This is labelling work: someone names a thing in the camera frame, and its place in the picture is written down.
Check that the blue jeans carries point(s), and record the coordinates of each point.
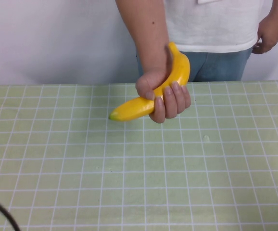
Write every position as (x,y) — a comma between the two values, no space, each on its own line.
(220,67)

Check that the white t-shirt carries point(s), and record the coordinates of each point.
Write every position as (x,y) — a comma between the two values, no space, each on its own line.
(213,26)

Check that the person's right hand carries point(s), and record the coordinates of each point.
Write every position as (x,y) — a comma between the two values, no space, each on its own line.
(175,103)

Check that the white badge card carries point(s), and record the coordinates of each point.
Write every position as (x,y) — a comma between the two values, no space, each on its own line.
(207,1)

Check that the green checked tablecloth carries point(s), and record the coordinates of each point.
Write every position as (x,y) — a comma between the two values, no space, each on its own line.
(139,168)

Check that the person's left hand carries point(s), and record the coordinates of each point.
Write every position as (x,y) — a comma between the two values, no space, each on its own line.
(271,33)

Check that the person's right forearm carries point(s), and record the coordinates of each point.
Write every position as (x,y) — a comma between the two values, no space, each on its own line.
(146,36)

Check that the yellow plastic banana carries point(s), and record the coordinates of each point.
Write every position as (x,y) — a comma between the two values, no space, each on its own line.
(131,109)

